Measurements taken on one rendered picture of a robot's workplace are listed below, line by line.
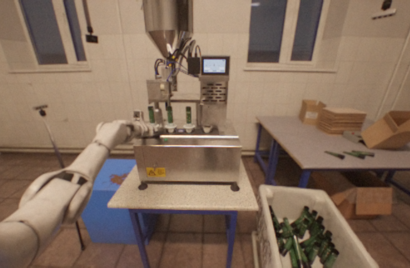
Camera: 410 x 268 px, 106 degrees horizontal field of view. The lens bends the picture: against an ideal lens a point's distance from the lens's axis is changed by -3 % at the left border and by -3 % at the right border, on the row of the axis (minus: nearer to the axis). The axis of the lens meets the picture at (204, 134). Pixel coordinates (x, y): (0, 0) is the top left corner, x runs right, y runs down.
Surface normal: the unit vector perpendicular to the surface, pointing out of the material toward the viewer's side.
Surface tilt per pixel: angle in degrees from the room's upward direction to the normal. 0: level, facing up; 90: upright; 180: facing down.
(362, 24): 90
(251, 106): 90
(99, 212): 90
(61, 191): 30
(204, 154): 90
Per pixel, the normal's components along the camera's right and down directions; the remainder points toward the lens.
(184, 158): -0.02, 0.38
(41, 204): 0.40, -0.89
